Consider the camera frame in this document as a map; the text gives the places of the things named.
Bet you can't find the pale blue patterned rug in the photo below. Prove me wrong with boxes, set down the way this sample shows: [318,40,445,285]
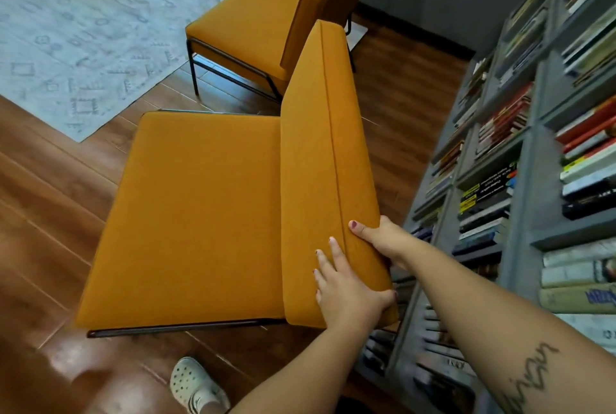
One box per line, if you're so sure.
[0,0,369,143]

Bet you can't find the person's left forearm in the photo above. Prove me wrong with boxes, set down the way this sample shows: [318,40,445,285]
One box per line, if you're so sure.
[230,316,386,414]

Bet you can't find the grey wooden bookshelf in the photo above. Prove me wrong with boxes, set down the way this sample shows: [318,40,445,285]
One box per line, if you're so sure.
[356,0,616,414]

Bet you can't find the white perforated clog shoe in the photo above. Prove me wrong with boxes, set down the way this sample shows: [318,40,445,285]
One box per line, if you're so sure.
[169,357,231,414]

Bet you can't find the person's right forearm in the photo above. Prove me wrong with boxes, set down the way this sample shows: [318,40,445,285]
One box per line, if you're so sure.
[400,241,616,414]

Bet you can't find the orange upholstered chair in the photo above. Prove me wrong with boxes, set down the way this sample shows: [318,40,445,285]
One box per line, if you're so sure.
[186,0,384,104]
[74,19,400,338]

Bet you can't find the person's right hand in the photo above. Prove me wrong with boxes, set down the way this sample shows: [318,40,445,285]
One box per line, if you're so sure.
[348,215,422,271]

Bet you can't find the person's left hand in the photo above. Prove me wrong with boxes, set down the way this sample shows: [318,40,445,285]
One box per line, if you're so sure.
[313,237,398,331]

